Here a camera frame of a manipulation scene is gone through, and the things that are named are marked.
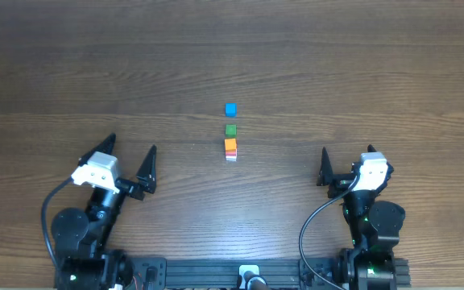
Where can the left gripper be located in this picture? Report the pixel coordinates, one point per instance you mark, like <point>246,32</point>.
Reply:
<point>131,189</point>

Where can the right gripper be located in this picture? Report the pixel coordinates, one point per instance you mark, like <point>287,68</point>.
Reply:
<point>341,183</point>

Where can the green cube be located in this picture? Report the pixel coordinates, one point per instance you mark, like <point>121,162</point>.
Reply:
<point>230,130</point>

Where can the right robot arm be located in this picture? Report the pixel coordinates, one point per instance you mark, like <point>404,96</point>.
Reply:
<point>381,225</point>

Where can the red cube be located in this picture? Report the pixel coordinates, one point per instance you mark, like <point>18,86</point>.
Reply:
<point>231,153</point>

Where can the orange cube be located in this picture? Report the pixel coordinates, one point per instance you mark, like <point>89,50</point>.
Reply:
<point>230,144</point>

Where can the blue cube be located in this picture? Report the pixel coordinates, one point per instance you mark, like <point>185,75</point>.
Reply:
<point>230,110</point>

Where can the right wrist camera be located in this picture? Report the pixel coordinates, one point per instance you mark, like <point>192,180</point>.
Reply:
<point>371,171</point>

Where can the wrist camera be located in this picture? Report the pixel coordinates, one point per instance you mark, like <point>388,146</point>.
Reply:
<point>371,171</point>
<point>97,173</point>

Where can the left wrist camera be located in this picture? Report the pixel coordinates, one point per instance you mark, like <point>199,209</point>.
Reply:
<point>97,173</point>

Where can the mounting rail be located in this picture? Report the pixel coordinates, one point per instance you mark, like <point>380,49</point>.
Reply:
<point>208,274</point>

